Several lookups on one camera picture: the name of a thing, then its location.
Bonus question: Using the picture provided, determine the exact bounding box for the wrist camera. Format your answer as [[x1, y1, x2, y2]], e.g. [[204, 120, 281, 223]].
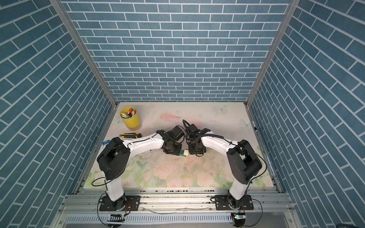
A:
[[167, 126, 185, 142], [186, 124, 211, 138]]

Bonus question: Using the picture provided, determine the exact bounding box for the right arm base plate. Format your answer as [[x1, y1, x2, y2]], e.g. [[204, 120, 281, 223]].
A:
[[211, 195, 254, 211]]

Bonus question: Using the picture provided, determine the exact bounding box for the yellow pen cup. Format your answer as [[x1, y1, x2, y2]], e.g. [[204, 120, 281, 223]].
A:
[[120, 106, 141, 130]]

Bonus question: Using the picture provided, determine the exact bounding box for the aluminium mounting rail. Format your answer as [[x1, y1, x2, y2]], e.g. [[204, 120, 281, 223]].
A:
[[52, 189, 299, 228]]

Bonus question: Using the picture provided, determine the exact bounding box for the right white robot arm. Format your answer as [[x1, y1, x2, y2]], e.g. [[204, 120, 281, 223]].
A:
[[187, 134, 262, 201]]

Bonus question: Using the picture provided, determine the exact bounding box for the blue white small box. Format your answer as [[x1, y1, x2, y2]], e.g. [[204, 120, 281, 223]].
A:
[[102, 140, 110, 146]]

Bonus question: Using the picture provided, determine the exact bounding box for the floral table mat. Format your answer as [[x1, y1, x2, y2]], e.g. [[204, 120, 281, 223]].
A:
[[84, 102, 274, 189]]

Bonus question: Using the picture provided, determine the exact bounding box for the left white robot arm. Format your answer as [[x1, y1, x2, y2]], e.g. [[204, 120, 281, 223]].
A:
[[97, 126, 184, 202]]

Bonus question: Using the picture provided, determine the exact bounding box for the yellow black utility knife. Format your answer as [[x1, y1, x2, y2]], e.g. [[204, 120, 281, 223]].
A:
[[119, 133, 142, 139]]

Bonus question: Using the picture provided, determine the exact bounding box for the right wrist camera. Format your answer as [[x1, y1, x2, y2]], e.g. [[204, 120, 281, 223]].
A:
[[186, 124, 211, 138]]

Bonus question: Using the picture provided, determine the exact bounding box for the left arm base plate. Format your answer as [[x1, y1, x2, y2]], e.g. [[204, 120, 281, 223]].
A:
[[98, 195, 141, 212]]

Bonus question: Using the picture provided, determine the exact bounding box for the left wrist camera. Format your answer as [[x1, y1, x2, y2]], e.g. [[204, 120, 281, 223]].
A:
[[167, 126, 185, 142]]

